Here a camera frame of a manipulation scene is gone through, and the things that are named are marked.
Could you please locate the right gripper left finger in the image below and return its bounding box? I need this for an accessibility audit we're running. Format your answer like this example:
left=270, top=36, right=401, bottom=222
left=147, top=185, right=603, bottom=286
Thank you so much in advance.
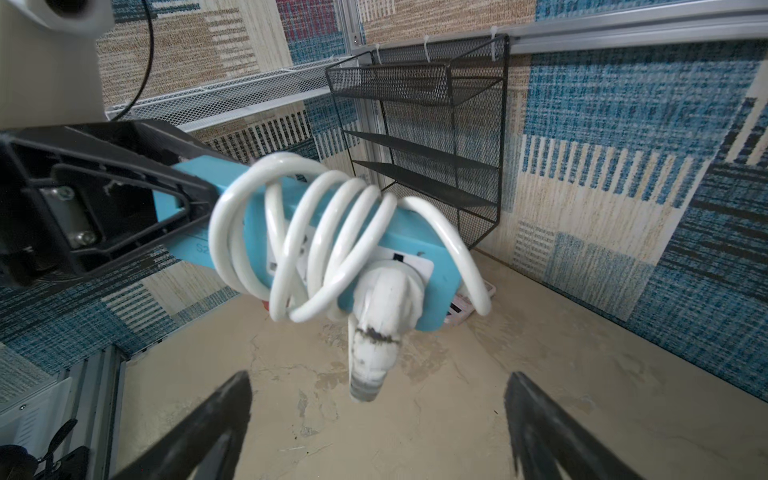
left=114, top=371, right=252, bottom=479

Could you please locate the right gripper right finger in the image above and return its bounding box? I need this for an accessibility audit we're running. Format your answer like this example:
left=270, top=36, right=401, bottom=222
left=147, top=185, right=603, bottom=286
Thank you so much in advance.
left=504, top=372, right=640, bottom=479

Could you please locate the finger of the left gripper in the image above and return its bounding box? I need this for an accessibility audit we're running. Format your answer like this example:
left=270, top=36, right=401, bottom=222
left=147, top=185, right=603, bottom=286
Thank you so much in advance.
left=1, top=120, right=227, bottom=179
left=1, top=164, right=219, bottom=288

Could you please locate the teal power strip with cord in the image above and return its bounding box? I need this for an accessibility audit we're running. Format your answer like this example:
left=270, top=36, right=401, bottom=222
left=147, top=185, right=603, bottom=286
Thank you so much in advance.
left=167, top=152, right=491, bottom=402

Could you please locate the pink calculator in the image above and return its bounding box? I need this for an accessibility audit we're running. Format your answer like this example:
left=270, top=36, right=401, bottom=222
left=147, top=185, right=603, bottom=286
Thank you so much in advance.
left=444, top=283, right=476, bottom=326

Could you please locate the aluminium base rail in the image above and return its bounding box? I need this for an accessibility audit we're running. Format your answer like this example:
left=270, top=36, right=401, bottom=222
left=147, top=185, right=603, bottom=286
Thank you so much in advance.
left=1, top=345, right=126, bottom=479

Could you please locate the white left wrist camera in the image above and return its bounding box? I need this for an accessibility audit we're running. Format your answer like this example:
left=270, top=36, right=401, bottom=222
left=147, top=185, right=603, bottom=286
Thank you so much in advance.
left=1, top=0, right=115, bottom=130

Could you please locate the black wire mesh shelf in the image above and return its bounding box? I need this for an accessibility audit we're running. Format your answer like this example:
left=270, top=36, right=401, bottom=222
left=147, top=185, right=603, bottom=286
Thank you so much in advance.
left=325, top=33, right=510, bottom=248

